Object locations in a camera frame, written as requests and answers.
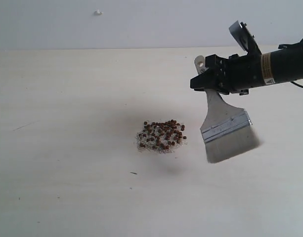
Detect white wide paint brush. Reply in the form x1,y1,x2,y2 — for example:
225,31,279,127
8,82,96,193
194,55,262,164

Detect scattered rice and brown pellets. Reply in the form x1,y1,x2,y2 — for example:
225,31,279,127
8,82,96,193
136,119,187,154

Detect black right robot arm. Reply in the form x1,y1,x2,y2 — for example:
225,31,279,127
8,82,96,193
190,41,303,95

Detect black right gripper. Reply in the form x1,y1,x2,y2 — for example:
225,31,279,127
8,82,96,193
190,44,264,95

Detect small white wall blob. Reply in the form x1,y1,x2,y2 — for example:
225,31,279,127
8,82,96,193
93,9,103,16

